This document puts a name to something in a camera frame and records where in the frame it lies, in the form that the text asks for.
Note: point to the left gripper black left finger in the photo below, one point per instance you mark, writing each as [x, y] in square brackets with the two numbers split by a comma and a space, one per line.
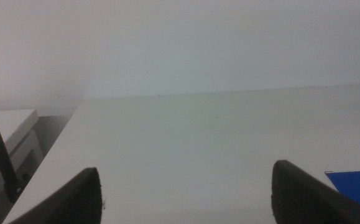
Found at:
[77, 202]

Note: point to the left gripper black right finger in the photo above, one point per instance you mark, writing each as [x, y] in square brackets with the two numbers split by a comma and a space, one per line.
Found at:
[298, 199]

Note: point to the white side cabinet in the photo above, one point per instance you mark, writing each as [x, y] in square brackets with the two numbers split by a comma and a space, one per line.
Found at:
[11, 124]

